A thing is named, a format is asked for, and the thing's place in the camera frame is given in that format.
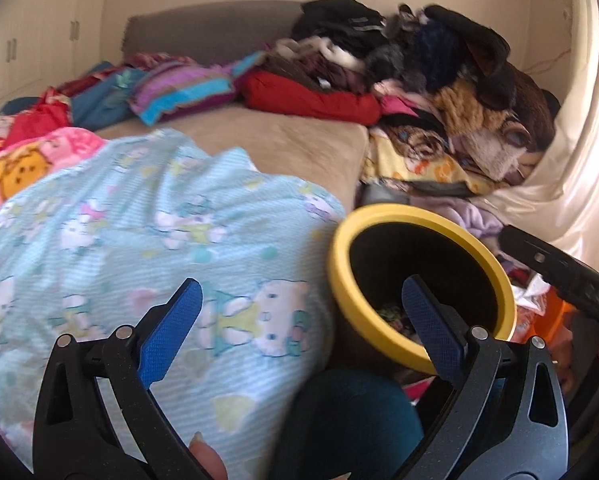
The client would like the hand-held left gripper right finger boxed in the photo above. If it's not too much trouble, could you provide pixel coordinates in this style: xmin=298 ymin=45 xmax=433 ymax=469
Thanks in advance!
xmin=402 ymin=275 xmax=569 ymax=480

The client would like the pink garment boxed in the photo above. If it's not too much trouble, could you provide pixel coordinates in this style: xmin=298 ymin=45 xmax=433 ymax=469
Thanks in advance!
xmin=379 ymin=95 xmax=416 ymax=117

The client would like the person's teal trouser leg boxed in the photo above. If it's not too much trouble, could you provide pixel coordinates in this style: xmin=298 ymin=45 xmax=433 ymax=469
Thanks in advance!
xmin=279 ymin=367 xmax=425 ymax=480

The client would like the light blue cartoon blanket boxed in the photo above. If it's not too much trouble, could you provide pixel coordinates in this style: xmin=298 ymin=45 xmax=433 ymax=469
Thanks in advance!
xmin=0 ymin=130 xmax=347 ymax=480

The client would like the red cartoon blanket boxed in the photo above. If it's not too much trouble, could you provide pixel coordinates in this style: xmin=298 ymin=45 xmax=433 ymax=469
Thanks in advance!
xmin=0 ymin=87 xmax=72 ymax=166

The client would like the white wardrobe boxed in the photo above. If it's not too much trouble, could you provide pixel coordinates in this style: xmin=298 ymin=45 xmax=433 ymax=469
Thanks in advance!
xmin=0 ymin=0 xmax=111 ymax=126

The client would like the person's left hand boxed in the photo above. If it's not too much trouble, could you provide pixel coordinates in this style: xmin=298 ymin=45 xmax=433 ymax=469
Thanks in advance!
xmin=188 ymin=432 xmax=228 ymax=480

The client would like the lilac sweater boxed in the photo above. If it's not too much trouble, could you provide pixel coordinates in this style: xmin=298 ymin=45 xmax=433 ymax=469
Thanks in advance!
xmin=419 ymin=197 xmax=510 ymax=251

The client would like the purple striped blanket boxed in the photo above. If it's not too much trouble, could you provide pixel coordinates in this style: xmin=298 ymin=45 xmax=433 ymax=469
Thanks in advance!
xmin=129 ymin=52 xmax=265 ymax=126

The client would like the pile of dark clothes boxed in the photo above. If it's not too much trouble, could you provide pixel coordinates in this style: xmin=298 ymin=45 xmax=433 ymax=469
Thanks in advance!
xmin=289 ymin=0 xmax=510 ymax=96

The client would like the green snack wrapper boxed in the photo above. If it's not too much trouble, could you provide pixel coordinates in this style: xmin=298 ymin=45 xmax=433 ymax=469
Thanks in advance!
xmin=377 ymin=302 xmax=415 ymax=333

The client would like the cream fleece garment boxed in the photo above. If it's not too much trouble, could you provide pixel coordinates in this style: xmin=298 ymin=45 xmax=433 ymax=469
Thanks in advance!
xmin=459 ymin=127 xmax=525 ymax=181

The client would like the tan fluffy garment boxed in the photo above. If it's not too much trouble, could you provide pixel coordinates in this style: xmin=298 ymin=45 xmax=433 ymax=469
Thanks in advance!
xmin=432 ymin=80 xmax=500 ymax=136

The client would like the dark brown fleece garment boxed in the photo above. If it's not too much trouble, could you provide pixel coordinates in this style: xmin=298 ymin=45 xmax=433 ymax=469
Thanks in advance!
xmin=479 ymin=55 xmax=561 ymax=151

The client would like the maroon floral blanket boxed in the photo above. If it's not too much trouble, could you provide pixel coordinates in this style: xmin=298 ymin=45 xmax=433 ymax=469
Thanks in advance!
xmin=124 ymin=52 xmax=195 ymax=68

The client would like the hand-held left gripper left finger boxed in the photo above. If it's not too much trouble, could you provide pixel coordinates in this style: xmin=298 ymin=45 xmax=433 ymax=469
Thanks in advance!
xmin=33 ymin=278 xmax=210 ymax=480

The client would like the grey headboard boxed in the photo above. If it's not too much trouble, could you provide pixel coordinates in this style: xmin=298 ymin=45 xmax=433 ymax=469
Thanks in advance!
xmin=122 ymin=0 xmax=310 ymax=68

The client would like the yellow-rimmed black bin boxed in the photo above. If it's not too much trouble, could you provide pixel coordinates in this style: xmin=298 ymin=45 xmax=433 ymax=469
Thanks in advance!
xmin=329 ymin=203 xmax=517 ymax=376

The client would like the yellow cartoon blanket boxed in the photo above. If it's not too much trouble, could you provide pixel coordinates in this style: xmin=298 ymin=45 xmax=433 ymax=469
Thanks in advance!
xmin=362 ymin=127 xmax=500 ymax=196

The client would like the cream satin cloth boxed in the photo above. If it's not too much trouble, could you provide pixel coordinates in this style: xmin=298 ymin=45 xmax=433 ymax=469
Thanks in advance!
xmin=472 ymin=0 xmax=599 ymax=281

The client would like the dark blue floral blanket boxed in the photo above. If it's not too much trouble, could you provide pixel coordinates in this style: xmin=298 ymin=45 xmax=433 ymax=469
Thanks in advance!
xmin=0 ymin=62 xmax=150 ymax=128

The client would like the pink cartoon blanket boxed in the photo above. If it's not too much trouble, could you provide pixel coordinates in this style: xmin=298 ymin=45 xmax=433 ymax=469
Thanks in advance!
xmin=0 ymin=127 xmax=107 ymax=226

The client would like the beige plush bed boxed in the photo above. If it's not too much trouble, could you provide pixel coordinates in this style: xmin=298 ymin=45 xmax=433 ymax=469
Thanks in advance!
xmin=96 ymin=105 xmax=370 ymax=211

